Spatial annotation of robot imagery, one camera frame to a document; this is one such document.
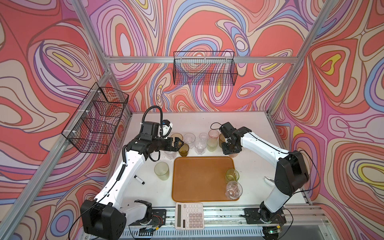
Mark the brown textured cup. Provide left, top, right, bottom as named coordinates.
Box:
left=219, top=134, right=226, bottom=148

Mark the green ribbed glass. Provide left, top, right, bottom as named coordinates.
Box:
left=225, top=169, right=240, bottom=183

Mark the clear faceted glass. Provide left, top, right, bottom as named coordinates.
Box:
left=195, top=139, right=207, bottom=155
left=225, top=181, right=243, bottom=201

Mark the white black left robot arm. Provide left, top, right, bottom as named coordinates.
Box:
left=80, top=116, right=184, bottom=240

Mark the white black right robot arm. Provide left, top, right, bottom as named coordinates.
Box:
left=219, top=122, right=310, bottom=223

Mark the orange plastic tray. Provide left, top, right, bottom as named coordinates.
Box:
left=172, top=156, right=235, bottom=202

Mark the yellow amber glass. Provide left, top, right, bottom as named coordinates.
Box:
left=171, top=133, right=183, bottom=141

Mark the olive textured cup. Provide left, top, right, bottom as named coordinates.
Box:
left=179, top=143, right=190, bottom=157

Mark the clear wide glass left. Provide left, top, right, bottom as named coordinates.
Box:
left=164, top=151, right=177, bottom=160

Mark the clear glass back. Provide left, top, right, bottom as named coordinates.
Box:
left=183, top=133, right=196, bottom=149

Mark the pink clear cup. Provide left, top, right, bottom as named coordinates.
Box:
left=209, top=130, right=220, bottom=139

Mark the pale green textured cup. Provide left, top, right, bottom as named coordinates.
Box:
left=207, top=138, right=218, bottom=152

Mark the pale yellow frosted cup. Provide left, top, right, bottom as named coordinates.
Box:
left=154, top=162, right=170, bottom=181

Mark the small clear glass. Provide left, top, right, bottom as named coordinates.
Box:
left=199, top=133, right=209, bottom=142

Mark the black marker pen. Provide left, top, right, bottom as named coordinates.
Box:
left=134, top=175, right=145, bottom=185

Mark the white clip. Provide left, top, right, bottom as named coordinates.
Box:
left=264, top=177, right=275, bottom=187

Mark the white desk calculator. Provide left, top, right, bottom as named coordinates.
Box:
left=175, top=203, right=205, bottom=230

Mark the black wire basket back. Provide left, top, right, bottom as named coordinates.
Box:
left=173, top=50, right=238, bottom=86

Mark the black wire basket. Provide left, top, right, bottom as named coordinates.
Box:
left=62, top=83, right=129, bottom=154
left=173, top=50, right=238, bottom=86

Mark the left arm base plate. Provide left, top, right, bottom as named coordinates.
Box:
left=130, top=209, right=167, bottom=227

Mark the black wire basket left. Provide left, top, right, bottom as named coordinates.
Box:
left=62, top=83, right=129, bottom=154

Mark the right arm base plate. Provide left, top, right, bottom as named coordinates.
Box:
left=241, top=208, right=287, bottom=225

